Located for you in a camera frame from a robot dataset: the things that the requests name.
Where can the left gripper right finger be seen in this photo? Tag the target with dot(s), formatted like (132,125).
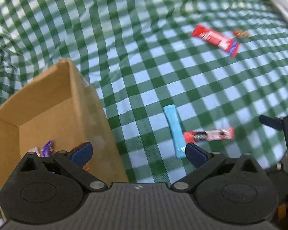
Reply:
(206,164)

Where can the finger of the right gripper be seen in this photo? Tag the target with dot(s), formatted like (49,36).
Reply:
(275,123)

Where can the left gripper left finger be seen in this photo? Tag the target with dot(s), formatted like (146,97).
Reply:
(70,164)

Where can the purple chocolate bar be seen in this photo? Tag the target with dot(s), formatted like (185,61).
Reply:
(47,150)

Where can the light blue stick packet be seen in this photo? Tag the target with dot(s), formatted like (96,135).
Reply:
(176,130)

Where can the small red white bar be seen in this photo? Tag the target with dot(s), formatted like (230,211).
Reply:
(210,135)

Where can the red snack packet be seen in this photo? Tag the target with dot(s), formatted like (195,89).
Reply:
(216,38)

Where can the small orange candy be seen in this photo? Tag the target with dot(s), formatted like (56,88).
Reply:
(241,33)

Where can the red gold square packet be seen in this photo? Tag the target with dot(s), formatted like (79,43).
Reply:
(81,155)

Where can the white purple stick packet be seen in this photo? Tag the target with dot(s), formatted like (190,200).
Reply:
(34,150)

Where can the brown cardboard box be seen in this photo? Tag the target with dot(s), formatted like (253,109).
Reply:
(58,105)

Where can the green checkered sofa cover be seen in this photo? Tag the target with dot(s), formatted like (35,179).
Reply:
(140,55)

